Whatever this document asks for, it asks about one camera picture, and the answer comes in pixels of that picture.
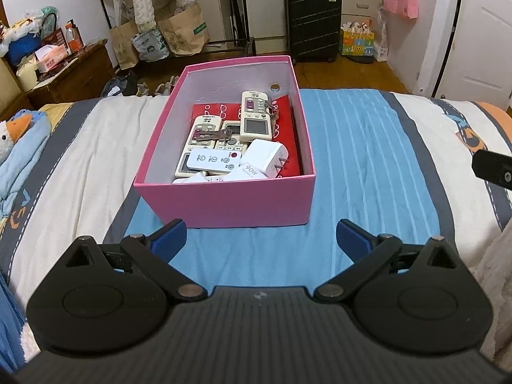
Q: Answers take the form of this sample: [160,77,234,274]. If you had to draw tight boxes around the white grey-panel remote control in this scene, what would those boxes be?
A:
[174,115,222,178]

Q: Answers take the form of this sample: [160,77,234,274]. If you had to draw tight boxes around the white power adapter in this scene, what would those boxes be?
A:
[240,140,289,179]

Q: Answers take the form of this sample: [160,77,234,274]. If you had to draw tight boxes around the black clothes rack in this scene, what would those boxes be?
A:
[93,0,257,57]

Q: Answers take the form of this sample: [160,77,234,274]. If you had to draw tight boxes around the pink cardboard box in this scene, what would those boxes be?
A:
[134,56,316,228]

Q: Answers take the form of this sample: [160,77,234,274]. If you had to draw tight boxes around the black suitcase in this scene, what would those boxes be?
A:
[284,0,342,63]

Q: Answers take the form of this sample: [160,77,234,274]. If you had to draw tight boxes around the striped bed sheet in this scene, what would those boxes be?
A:
[1,89,511,383]

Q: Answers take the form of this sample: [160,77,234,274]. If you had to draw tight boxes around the wooden nightstand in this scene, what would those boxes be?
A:
[27,39,115,109]

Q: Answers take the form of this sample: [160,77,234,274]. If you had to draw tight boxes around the small white remote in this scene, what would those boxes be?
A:
[186,148,242,174]

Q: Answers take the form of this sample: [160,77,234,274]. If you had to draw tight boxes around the black plastic bag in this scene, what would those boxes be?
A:
[100,73,138,98]

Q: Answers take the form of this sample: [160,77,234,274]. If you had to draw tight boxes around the white door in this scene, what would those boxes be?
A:
[411,0,511,110]

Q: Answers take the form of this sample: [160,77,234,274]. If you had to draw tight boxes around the white remote with purple panel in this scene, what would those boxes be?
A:
[239,91,273,143]

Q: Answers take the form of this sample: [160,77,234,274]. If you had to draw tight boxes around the silver key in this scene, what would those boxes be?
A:
[193,128,233,141]

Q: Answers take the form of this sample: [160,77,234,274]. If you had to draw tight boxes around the colourful gift bag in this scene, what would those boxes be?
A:
[339,19,375,64]

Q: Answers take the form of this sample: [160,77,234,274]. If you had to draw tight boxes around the wooden padded headboard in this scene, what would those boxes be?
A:
[0,0,33,123]

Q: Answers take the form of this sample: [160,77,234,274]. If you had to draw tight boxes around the cream remote with screen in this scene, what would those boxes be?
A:
[215,121,248,154]

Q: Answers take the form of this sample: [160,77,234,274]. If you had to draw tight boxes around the brown paper bag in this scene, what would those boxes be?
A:
[157,3,210,56]
[109,21,139,70]

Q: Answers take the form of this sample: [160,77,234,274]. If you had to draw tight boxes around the red glasses-pattern card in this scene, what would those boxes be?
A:
[192,95,302,177]

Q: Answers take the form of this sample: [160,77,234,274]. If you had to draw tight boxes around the white 90w charger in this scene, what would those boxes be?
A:
[222,163,267,182]

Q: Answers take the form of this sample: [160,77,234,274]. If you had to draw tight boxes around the white printed plastic bag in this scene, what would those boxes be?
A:
[131,29,170,62]

